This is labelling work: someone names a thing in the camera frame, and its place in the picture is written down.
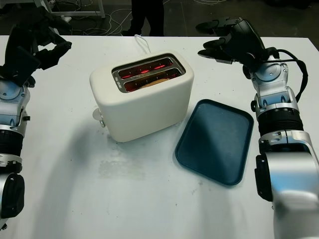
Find dark blue plastic tray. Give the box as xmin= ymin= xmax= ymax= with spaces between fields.
xmin=174 ymin=99 xmax=255 ymax=186

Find browned toast slice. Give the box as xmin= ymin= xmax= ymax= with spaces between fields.
xmin=139 ymin=79 xmax=170 ymax=89

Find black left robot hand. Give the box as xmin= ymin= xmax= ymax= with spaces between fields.
xmin=7 ymin=11 xmax=73 ymax=73

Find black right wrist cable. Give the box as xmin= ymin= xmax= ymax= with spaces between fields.
xmin=264 ymin=48 xmax=309 ymax=103

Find white metal table frame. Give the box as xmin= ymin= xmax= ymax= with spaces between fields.
xmin=48 ymin=0 xmax=107 ymax=19

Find white floor cables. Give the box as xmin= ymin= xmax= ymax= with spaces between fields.
xmin=71 ymin=0 xmax=140 ymax=36

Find cream two-slot toaster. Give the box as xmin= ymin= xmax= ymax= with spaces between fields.
xmin=89 ymin=51 xmax=195 ymax=143

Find white toaster power cord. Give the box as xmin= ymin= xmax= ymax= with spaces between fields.
xmin=134 ymin=34 xmax=152 ymax=54

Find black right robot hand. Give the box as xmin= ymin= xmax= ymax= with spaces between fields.
xmin=196 ymin=16 xmax=270 ymax=68

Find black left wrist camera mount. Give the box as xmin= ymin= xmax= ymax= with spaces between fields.
xmin=0 ymin=46 xmax=41 ymax=87

